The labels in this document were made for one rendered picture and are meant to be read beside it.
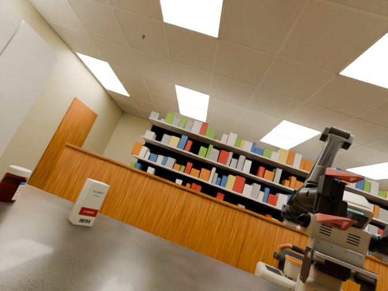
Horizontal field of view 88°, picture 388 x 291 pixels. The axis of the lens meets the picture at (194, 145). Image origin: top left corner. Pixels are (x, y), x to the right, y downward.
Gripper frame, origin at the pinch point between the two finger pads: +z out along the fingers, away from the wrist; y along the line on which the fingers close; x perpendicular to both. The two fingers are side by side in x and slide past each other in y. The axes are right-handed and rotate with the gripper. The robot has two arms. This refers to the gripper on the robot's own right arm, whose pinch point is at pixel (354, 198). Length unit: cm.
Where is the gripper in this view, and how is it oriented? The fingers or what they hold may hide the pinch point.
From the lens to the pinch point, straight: 57.8
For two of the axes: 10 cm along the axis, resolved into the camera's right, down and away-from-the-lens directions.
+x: 9.4, 3.3, -0.8
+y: 3.4, -9.2, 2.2
